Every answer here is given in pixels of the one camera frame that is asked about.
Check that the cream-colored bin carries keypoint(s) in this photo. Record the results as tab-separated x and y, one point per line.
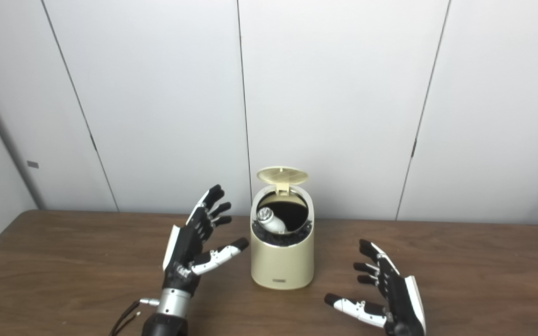
282	263

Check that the small grey wall label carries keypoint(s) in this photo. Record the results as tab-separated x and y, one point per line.
33	164

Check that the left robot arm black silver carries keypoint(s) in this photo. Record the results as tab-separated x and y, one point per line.
168	312

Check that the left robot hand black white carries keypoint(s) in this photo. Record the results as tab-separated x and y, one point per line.
185	252

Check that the small white plastic bottle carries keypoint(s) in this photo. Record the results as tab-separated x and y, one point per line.
271	221

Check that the black bin liner bag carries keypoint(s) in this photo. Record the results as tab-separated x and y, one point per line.
269	239

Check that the round cream bin lid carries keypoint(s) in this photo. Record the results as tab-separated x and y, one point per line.
282	175

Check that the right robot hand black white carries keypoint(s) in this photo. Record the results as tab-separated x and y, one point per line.
397	298

